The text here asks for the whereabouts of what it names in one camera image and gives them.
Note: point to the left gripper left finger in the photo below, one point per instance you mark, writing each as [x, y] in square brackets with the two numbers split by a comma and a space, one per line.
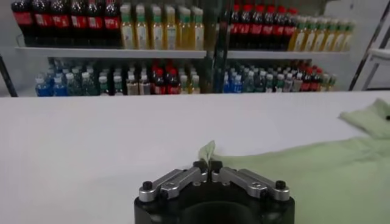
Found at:
[179, 179]

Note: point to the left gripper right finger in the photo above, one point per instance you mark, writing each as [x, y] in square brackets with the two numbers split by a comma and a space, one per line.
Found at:
[243, 181]

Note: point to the green t-shirt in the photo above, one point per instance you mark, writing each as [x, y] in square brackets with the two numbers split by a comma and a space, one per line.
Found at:
[320, 182]

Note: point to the blue water bottle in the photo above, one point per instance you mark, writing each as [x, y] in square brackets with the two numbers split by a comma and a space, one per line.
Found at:
[237, 86]
[227, 86]
[60, 88]
[41, 88]

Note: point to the red cap cola bottle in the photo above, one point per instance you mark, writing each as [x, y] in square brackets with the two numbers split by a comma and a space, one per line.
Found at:
[112, 22]
[317, 82]
[22, 18]
[256, 30]
[173, 85]
[245, 29]
[289, 30]
[234, 29]
[79, 22]
[42, 19]
[278, 30]
[95, 22]
[159, 85]
[61, 21]
[306, 83]
[267, 30]

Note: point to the green clear water bottle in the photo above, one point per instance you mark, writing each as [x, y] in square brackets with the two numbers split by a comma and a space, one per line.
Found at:
[87, 86]
[248, 85]
[72, 86]

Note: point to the dark bottle white cap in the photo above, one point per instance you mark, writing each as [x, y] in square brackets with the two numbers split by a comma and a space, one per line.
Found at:
[288, 84]
[118, 86]
[103, 86]
[297, 84]
[279, 85]
[269, 85]

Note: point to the dark bottle beige label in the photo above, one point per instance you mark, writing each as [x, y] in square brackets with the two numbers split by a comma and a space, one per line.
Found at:
[144, 86]
[132, 86]

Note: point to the white cooler shelf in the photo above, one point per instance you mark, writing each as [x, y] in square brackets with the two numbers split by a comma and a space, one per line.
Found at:
[106, 53]
[289, 54]

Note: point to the glass door drinks cooler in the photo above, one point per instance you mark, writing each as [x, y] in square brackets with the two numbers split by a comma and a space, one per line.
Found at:
[27, 70]
[341, 70]

